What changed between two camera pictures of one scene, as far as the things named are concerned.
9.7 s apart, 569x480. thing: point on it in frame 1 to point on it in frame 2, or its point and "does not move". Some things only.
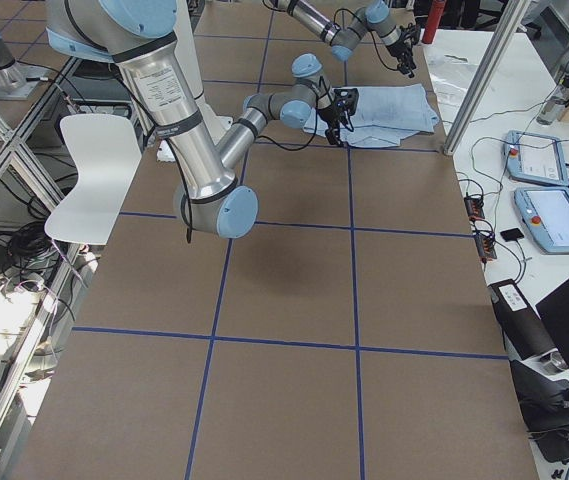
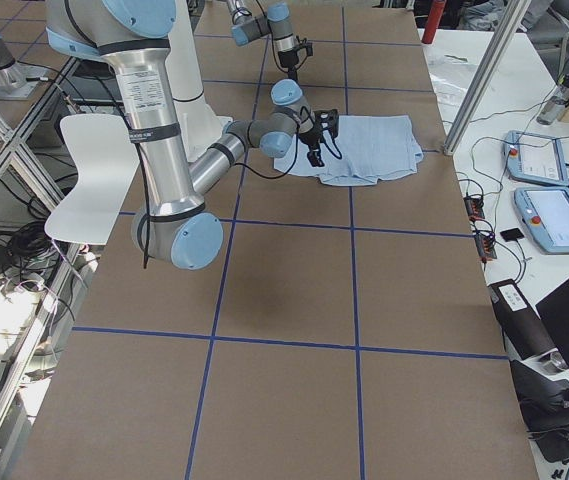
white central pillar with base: [187, 46] does not move
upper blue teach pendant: [536, 157] does not move
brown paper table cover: [346, 334] does not move
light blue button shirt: [383, 117] to [367, 148]
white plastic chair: [106, 149] does not move
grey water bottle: [560, 98] does not move
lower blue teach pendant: [558, 220] does not move
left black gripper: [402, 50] to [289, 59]
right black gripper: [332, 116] to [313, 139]
